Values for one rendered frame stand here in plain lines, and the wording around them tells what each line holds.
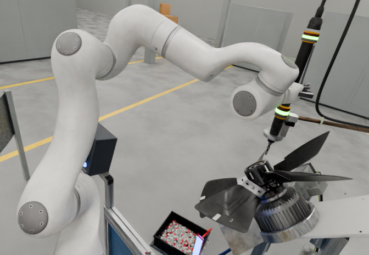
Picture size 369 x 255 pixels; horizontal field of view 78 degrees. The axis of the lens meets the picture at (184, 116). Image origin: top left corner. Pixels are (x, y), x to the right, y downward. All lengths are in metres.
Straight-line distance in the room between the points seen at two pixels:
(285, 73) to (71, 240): 0.65
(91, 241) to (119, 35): 0.53
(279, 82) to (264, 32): 7.52
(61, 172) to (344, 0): 12.79
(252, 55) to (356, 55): 5.84
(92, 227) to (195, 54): 0.53
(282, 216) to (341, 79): 5.53
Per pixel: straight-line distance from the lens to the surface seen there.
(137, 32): 0.61
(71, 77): 0.59
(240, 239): 1.11
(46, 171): 0.63
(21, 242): 2.38
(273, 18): 8.01
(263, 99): 0.53
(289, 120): 0.86
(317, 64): 6.36
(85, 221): 0.74
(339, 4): 12.96
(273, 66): 0.53
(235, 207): 0.92
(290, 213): 1.07
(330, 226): 1.06
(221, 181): 1.23
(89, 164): 1.12
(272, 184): 1.09
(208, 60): 0.56
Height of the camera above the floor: 1.84
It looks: 27 degrees down
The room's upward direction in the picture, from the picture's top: 9 degrees clockwise
